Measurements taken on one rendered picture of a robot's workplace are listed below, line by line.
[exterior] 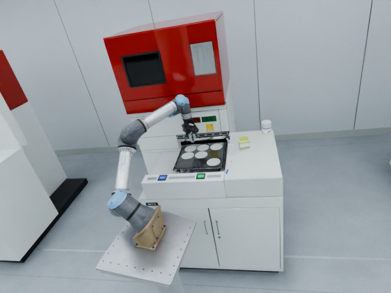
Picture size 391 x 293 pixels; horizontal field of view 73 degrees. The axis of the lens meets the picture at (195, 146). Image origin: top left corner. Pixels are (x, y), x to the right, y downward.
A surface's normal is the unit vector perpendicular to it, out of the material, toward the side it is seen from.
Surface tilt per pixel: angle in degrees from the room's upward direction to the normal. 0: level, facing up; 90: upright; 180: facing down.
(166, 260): 0
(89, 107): 90
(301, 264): 0
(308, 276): 0
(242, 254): 90
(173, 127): 90
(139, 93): 90
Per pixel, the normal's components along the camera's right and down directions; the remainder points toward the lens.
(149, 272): -0.17, -0.86
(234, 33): -0.16, 0.51
